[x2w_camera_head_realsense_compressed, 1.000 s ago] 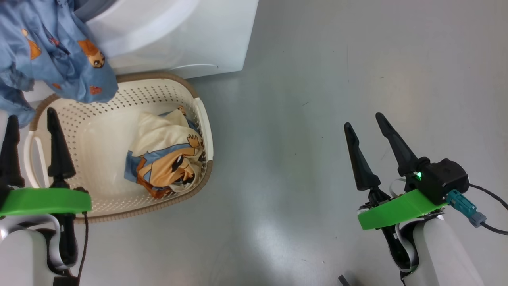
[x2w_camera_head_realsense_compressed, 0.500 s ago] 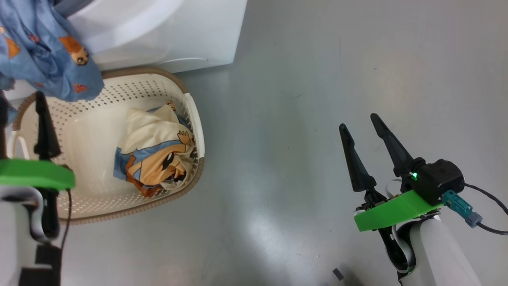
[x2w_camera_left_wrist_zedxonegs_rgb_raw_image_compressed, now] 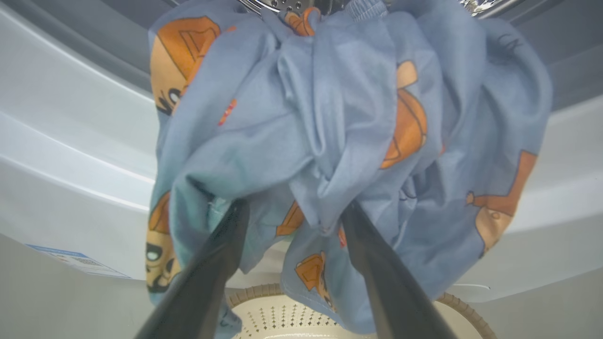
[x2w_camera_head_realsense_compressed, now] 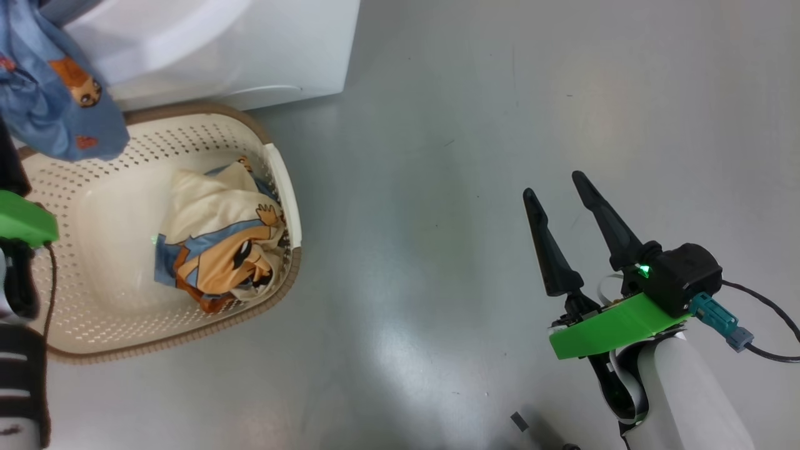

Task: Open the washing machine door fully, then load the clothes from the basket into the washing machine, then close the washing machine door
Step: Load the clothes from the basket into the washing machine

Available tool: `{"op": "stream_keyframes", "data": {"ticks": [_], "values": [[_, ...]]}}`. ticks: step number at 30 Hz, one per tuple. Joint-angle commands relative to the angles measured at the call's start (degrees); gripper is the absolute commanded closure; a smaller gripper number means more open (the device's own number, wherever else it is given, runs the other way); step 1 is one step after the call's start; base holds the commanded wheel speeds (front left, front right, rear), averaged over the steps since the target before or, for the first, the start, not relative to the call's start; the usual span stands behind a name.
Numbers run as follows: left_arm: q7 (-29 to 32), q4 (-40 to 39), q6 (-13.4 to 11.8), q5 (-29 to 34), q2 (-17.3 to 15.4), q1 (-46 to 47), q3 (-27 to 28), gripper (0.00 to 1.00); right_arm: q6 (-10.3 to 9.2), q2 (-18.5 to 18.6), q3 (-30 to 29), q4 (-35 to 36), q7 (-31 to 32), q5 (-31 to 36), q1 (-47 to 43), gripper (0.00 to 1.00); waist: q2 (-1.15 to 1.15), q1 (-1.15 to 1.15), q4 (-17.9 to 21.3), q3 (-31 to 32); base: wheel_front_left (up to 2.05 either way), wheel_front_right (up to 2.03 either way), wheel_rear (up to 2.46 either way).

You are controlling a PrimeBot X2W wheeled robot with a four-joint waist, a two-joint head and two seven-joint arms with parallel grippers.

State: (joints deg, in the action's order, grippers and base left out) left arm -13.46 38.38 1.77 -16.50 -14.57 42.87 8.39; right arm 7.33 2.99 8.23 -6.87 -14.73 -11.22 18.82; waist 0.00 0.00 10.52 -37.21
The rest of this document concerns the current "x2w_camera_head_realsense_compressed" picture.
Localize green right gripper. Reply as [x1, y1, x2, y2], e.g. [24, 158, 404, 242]
[522, 171, 694, 361]

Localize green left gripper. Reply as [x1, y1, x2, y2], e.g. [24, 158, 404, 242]
[0, 119, 60, 246]

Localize blue cartoon print garment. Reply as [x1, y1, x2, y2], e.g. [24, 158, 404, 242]
[0, 0, 130, 162]

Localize cream orange cartoon garment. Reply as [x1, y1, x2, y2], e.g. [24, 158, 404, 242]
[154, 156, 289, 313]

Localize white front-load washing machine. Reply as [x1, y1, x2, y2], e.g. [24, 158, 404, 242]
[37, 0, 361, 113]

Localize cream perforated laundry basket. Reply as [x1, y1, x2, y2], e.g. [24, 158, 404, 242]
[16, 103, 303, 365]

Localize round white filter cover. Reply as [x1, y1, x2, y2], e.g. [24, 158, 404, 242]
[219, 85, 305, 104]

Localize thin black cable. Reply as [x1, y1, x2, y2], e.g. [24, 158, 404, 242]
[719, 279, 800, 363]
[37, 244, 58, 338]

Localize teal cable connector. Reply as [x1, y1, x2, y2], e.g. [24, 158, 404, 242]
[689, 292, 755, 353]

